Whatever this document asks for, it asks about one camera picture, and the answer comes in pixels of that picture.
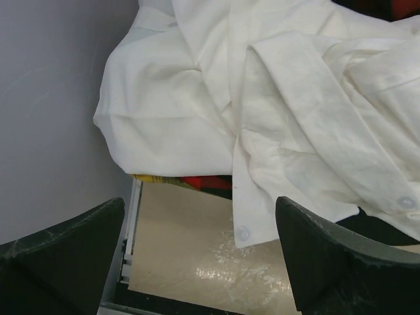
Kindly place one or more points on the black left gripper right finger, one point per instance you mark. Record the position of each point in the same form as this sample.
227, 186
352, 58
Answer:
333, 270

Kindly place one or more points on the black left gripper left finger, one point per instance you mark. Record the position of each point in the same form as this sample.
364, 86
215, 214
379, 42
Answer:
62, 269

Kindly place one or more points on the white button shirt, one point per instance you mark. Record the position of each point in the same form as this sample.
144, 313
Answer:
311, 100

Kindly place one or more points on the red black plaid shirt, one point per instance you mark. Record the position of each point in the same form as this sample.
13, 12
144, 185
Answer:
216, 185

